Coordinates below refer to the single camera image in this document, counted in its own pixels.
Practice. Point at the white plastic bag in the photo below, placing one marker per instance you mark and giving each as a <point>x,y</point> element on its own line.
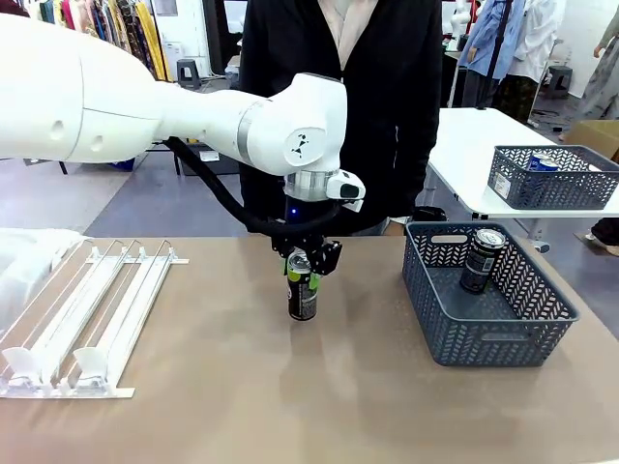
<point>29,261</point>

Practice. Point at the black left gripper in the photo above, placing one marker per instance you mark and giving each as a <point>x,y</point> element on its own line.
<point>302,208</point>

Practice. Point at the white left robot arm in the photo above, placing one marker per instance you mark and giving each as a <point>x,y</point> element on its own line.
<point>121,111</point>

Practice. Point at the person in black jacket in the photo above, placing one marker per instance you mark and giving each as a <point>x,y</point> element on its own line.
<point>387,72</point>

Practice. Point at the white basket label sticker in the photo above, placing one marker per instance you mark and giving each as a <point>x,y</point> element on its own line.
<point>502,187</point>

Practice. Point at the black and green can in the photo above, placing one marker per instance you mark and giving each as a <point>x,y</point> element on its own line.
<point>302,304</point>

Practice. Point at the black stand pole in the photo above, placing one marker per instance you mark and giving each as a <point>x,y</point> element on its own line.
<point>498,43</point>

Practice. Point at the blue Pocari Sweat can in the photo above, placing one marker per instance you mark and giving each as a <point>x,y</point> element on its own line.
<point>552,166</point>
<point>536,162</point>

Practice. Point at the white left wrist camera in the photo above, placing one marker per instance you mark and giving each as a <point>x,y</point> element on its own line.
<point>345,186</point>

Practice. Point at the white table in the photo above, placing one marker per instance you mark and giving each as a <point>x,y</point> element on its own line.
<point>474,145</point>

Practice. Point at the black energy drink can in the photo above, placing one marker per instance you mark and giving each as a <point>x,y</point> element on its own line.
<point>479,270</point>

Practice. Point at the brown cardboard box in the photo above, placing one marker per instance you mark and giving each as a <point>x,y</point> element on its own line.
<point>595,135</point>

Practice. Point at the grey plastic lattice basket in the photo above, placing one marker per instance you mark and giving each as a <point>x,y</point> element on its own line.
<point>483,338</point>
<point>556,188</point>

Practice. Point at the clothes rack with colourful garments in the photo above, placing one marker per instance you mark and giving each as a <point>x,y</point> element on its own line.
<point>121,29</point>

